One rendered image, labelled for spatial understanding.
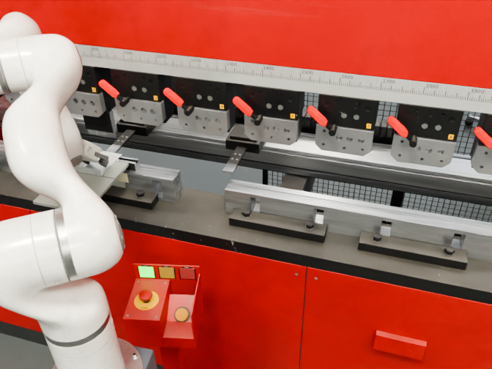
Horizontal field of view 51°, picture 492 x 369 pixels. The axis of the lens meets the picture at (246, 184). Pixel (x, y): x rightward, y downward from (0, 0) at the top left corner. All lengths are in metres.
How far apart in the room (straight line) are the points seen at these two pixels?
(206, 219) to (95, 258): 0.84
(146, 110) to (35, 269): 0.80
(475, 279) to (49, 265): 1.13
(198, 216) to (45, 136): 0.82
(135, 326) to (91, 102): 0.68
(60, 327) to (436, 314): 1.07
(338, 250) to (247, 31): 0.68
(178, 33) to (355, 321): 1.01
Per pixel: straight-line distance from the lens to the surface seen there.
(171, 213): 1.68
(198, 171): 3.39
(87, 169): 1.69
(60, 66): 1.02
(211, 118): 1.45
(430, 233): 1.56
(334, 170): 1.76
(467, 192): 1.78
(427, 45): 1.26
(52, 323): 0.93
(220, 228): 1.60
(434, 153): 1.38
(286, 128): 1.42
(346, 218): 1.55
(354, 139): 1.38
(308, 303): 1.66
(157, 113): 1.52
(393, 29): 1.25
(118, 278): 1.92
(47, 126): 0.95
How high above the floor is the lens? 1.93
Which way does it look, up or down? 36 degrees down
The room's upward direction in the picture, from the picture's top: 1 degrees counter-clockwise
